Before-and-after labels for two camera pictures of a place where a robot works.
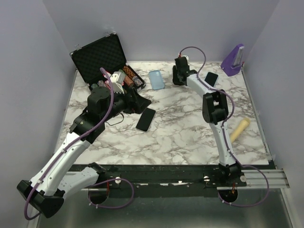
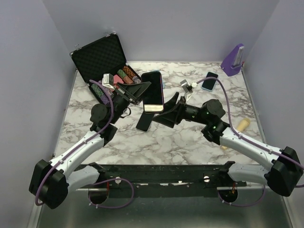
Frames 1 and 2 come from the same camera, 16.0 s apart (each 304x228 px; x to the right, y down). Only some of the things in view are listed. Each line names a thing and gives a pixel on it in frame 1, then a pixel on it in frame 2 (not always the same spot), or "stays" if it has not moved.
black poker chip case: x=101 y=63 stays
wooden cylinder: x=239 y=129 stays
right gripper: x=175 y=80 to x=169 y=119
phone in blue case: x=211 y=79 stays
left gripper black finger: x=142 y=103 to x=137 y=90
